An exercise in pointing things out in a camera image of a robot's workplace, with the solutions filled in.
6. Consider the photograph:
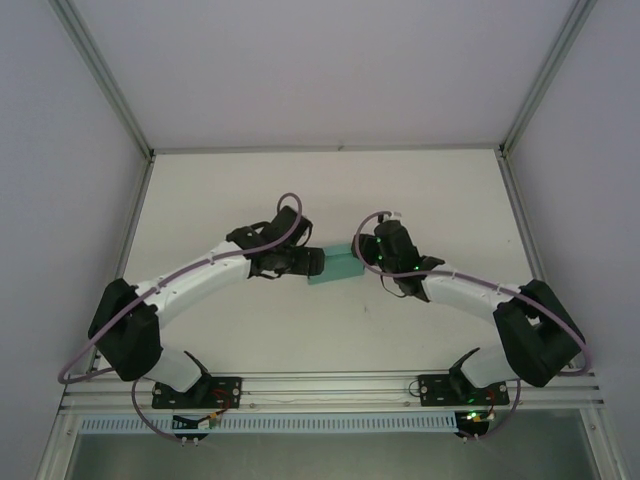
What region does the teal paper box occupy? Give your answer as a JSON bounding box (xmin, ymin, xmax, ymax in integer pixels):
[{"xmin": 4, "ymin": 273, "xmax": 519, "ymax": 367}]
[{"xmin": 306, "ymin": 241, "xmax": 365, "ymax": 289}]

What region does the grey metal panel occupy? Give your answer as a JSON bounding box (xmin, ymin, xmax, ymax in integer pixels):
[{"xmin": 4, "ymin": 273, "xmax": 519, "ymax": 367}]
[{"xmin": 64, "ymin": 432, "xmax": 601, "ymax": 480}]

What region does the aluminium table edge rail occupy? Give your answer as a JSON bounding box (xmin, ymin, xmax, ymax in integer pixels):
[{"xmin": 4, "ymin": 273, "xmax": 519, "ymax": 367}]
[
  {"xmin": 498, "ymin": 149, "xmax": 575, "ymax": 370},
  {"xmin": 85, "ymin": 154, "xmax": 157, "ymax": 375},
  {"xmin": 149, "ymin": 143, "xmax": 506, "ymax": 157}
]

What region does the aluminium mounting rail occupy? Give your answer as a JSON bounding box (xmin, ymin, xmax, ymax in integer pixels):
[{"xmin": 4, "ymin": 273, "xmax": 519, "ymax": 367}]
[{"xmin": 58, "ymin": 368, "xmax": 607, "ymax": 414}]

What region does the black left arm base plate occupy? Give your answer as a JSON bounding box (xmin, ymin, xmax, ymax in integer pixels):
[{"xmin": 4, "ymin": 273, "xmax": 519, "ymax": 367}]
[{"xmin": 151, "ymin": 375, "xmax": 244, "ymax": 410}]

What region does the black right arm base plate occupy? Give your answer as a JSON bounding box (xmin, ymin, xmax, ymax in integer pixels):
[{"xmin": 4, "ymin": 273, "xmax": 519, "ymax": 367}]
[{"xmin": 417, "ymin": 372, "xmax": 511, "ymax": 408}]

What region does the slotted white cable duct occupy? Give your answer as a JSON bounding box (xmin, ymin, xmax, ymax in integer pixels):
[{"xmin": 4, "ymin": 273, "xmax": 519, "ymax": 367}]
[{"xmin": 79, "ymin": 412, "xmax": 460, "ymax": 435}]

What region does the black right cable connector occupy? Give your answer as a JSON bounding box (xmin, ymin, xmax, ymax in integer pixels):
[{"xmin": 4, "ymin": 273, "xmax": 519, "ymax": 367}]
[{"xmin": 453, "ymin": 409, "xmax": 496, "ymax": 445}]

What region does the black cable connector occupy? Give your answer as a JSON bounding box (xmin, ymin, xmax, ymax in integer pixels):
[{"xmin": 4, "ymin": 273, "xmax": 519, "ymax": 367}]
[
  {"xmin": 171, "ymin": 414, "xmax": 214, "ymax": 445},
  {"xmin": 453, "ymin": 409, "xmax": 496, "ymax": 445}
]

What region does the black left cable connector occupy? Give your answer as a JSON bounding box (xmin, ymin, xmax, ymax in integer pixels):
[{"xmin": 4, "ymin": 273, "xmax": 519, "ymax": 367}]
[{"xmin": 171, "ymin": 414, "xmax": 214, "ymax": 445}]

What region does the aluminium frame post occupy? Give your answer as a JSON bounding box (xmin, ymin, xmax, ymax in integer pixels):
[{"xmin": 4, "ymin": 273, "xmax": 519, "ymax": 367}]
[
  {"xmin": 498, "ymin": 0, "xmax": 600, "ymax": 160},
  {"xmin": 48, "ymin": 0, "xmax": 155, "ymax": 161}
]

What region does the aluminium frame leg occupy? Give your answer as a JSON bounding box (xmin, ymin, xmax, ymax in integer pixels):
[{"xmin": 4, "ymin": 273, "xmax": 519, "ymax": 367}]
[
  {"xmin": 37, "ymin": 409, "xmax": 84, "ymax": 480},
  {"xmin": 579, "ymin": 407, "xmax": 632, "ymax": 480}
]

